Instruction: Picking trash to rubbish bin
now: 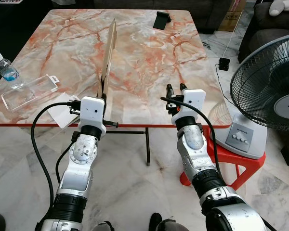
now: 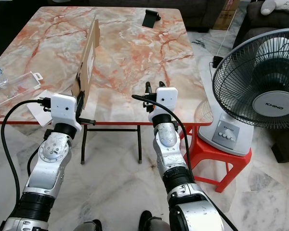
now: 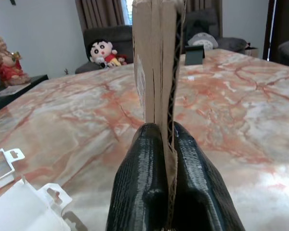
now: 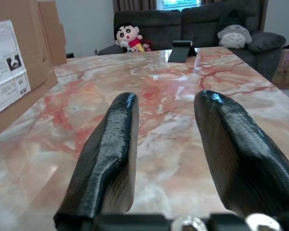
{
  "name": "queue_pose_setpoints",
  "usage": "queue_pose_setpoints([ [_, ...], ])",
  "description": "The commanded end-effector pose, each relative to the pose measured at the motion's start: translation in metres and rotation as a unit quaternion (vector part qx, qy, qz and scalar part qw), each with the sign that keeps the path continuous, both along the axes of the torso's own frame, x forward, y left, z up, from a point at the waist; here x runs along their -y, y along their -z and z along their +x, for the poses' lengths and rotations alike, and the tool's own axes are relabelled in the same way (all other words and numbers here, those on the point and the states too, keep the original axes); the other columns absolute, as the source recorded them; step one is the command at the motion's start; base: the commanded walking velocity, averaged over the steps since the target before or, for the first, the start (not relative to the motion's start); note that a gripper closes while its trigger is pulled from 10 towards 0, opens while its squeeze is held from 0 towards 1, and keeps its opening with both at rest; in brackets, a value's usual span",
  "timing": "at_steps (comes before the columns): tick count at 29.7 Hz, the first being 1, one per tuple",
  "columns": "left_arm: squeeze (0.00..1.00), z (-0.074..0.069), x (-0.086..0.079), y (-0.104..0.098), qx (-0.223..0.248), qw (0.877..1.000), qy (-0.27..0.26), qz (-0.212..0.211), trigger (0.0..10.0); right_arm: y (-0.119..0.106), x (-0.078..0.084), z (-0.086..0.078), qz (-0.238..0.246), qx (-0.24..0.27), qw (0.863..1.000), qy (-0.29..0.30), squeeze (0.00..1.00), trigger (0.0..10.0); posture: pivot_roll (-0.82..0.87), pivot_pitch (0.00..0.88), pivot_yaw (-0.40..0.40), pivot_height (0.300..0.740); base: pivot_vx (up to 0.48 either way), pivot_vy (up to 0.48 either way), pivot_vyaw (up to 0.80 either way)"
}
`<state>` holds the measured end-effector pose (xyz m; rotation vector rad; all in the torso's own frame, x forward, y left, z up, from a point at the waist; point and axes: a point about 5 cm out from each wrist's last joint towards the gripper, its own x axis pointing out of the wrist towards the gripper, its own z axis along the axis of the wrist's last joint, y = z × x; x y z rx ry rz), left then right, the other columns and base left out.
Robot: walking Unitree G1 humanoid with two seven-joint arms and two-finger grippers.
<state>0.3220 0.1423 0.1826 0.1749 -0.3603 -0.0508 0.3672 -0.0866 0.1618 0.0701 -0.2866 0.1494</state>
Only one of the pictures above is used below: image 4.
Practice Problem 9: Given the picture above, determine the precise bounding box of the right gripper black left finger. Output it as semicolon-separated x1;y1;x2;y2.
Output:
53;92;139;229

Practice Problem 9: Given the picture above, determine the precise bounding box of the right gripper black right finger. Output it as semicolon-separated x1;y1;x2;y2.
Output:
194;90;289;218

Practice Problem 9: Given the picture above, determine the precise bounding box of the marble top folding table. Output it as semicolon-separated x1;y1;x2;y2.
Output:
0;46;289;231

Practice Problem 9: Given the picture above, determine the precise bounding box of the cardboard box with red print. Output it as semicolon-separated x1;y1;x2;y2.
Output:
271;47;289;90

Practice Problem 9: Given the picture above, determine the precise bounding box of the small red-haired doll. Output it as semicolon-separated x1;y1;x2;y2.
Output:
141;39;154;52

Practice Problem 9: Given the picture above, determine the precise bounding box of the dark grey cushion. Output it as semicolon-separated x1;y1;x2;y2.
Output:
246;31;287;54

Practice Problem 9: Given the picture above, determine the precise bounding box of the grey Totoro plush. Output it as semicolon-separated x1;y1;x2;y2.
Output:
217;25;252;50

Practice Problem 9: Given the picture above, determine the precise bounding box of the black folding phone stand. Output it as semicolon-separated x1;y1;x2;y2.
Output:
168;40;198;64

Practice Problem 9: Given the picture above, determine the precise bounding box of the black-haired boy plush doll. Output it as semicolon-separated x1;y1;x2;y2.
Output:
114;22;145;54

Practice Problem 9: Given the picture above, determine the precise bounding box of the plain brown cardboard box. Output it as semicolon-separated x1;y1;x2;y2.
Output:
37;1;68;66

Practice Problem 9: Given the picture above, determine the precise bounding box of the cardboard box with white label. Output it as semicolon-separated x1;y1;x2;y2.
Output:
0;0;59;141

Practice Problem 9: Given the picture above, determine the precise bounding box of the dark grey fabric sofa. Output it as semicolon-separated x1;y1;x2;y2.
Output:
97;0;284;82

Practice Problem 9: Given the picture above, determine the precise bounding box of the brown curtain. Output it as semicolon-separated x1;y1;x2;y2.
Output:
112;0;158;12

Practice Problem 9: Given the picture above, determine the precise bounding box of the bright window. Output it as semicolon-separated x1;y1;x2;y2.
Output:
159;0;202;13

